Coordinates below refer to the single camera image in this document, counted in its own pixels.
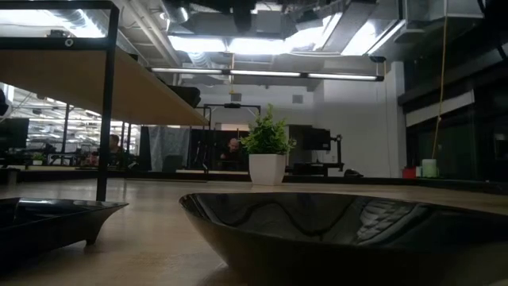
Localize person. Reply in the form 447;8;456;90
218;137;249;172
106;133;125;166

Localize thin yellow hanging cable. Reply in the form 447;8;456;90
431;15;449;160

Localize silver ceiling air duct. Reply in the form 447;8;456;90
158;0;192;25

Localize black monitor on stand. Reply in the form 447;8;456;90
286;124;345;178

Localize grey fabric panel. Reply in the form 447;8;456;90
147;126;192;172

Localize black rounded wavy mini bowl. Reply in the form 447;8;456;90
178;191;508;286

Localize black computer monitor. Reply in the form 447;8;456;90
0;117;31;151

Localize green plant white pot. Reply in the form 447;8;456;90
240;102;298;187

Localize black gantry frame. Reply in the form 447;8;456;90
193;102;263;132

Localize wooden shelf black metal frame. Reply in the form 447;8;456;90
0;0;210;203

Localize long ceiling light bar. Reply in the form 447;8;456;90
149;66;385;83

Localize black square wavy mini bowl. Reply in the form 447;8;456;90
168;84;202;109

